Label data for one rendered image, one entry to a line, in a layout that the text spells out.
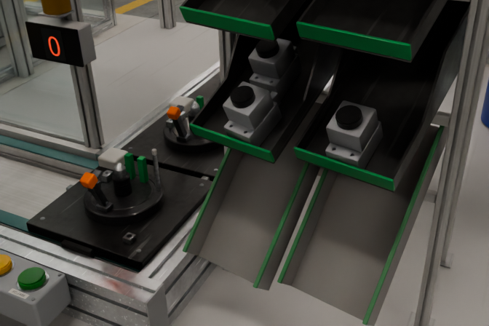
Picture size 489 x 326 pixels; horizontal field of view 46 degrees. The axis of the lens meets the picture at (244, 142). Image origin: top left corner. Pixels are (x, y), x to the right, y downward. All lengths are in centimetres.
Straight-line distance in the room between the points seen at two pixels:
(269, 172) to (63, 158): 54
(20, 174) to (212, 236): 55
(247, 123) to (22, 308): 45
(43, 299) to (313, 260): 40
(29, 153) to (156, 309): 55
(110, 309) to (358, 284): 38
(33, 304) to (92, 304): 9
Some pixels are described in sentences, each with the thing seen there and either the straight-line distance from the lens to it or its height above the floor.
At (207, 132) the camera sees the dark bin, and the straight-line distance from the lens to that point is 76.
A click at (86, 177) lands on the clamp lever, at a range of 95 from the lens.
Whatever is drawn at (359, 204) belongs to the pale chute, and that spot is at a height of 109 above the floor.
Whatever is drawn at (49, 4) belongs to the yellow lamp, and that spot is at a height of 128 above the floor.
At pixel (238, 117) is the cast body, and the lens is 72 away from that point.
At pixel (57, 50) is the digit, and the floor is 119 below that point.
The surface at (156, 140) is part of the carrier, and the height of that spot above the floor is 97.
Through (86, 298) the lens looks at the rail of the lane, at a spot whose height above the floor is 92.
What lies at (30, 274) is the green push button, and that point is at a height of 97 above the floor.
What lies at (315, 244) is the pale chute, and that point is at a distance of 83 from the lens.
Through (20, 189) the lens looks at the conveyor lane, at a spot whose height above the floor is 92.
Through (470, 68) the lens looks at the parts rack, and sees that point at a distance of 73.
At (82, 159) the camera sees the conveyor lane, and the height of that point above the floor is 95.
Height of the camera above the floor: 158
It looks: 30 degrees down
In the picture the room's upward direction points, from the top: 2 degrees counter-clockwise
